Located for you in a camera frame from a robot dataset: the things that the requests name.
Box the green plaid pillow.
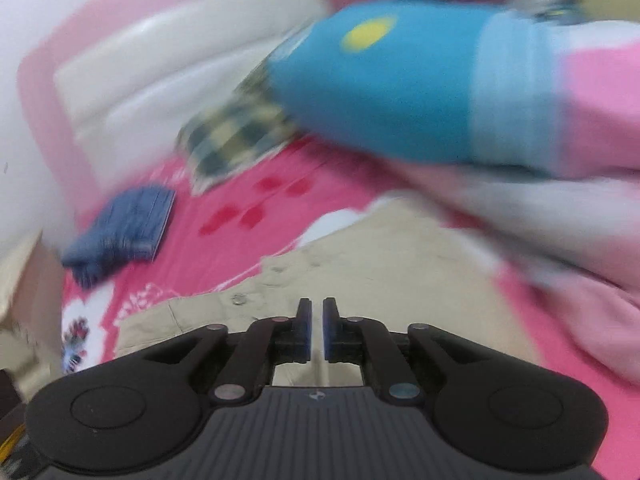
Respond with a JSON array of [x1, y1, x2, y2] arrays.
[[176, 63, 300, 195]]

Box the pink floral fleece bedsheet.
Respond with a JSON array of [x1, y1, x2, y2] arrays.
[[62, 141, 639, 479]]

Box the pink white padded headboard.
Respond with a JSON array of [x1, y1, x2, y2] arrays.
[[17, 0, 326, 214]]

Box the beige khaki trousers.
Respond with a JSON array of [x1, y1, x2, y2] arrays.
[[115, 198, 540, 387]]

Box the folded blue denim garment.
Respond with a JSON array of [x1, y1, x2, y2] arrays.
[[61, 184, 176, 290]]

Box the blue pink striped pillow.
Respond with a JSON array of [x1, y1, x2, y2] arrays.
[[267, 0, 639, 178]]

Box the pink grey floral duvet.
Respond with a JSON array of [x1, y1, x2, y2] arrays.
[[387, 160, 639, 384]]

